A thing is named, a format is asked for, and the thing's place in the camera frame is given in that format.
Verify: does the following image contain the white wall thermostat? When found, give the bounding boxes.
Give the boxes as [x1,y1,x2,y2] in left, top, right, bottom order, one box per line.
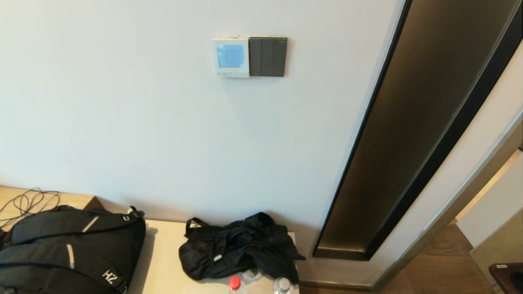
[212,38,250,78]

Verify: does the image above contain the black crumpled fabric bag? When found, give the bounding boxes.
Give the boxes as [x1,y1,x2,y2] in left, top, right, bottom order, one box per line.
[179,212,306,284]

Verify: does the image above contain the red cap water bottle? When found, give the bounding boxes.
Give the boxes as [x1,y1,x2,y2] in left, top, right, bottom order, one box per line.
[228,276,247,294]

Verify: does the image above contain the grey cap clear bottle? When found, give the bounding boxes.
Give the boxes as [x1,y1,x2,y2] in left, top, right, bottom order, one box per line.
[273,278,295,294]

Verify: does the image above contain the black backpack with white print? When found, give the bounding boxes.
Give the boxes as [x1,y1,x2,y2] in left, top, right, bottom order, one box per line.
[0,205,146,294]

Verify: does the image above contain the dark brown wooden table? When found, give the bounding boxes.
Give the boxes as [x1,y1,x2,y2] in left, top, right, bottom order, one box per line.
[489,263,523,294]

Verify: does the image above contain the dark grey wall switch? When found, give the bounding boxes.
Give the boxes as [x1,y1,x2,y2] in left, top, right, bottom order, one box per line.
[249,37,287,77]

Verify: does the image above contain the grey door frame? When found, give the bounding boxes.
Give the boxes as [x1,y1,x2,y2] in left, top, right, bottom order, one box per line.
[370,108,523,288]

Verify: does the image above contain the thin black cable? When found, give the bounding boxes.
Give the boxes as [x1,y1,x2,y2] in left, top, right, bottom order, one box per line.
[0,188,60,227]

